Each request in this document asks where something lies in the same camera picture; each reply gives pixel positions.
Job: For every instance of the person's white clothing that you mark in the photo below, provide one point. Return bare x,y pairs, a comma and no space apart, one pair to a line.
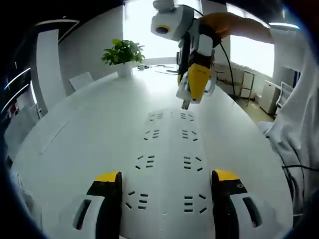
299,99

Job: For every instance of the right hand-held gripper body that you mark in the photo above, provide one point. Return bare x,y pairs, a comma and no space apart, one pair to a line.
174,22

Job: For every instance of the papers on desk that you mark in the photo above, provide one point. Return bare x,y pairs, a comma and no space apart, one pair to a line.
165,69

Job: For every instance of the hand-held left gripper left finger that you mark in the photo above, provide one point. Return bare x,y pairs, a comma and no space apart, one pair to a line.
104,206

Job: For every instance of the person's right hand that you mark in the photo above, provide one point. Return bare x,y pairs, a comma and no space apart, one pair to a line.
216,26

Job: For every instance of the white charger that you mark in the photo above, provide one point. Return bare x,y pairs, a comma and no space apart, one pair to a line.
183,93

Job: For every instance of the white desk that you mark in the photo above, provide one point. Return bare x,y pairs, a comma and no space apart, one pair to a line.
82,139

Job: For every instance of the green potted plant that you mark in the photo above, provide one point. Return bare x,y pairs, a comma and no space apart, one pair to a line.
123,52

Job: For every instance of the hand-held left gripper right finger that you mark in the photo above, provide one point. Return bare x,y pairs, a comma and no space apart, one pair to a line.
229,206

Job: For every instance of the white office chair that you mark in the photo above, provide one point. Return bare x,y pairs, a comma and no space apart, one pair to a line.
284,97

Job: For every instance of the white plant pot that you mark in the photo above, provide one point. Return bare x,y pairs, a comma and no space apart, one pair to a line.
124,69

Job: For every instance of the white power strip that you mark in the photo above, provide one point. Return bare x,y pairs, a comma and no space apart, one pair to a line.
168,174

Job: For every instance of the white cabinet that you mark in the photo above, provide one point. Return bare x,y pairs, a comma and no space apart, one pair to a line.
269,97

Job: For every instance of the small white cup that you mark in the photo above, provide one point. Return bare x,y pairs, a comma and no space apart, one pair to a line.
141,67

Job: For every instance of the bright window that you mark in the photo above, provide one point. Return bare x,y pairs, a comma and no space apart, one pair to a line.
249,54

